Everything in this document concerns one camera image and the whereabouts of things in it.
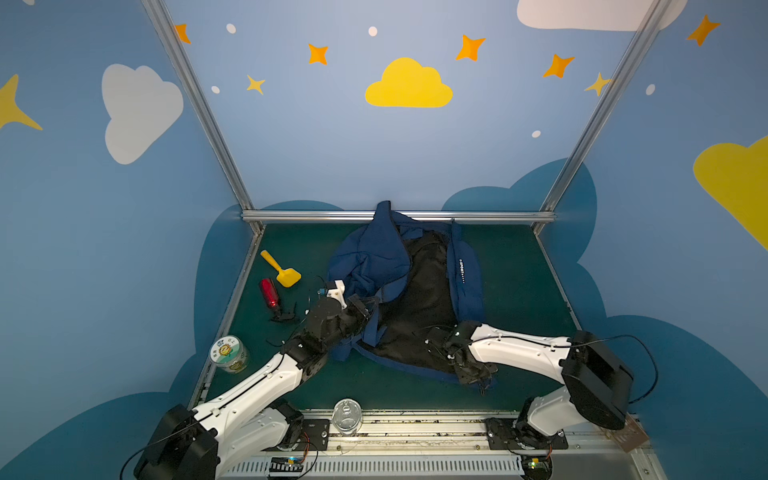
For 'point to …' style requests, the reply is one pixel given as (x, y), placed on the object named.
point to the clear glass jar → (347, 415)
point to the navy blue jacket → (423, 278)
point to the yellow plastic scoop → (288, 277)
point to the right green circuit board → (536, 467)
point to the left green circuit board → (285, 467)
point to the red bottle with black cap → (271, 296)
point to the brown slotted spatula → (631, 436)
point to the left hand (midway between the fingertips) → (381, 296)
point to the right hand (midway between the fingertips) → (480, 371)
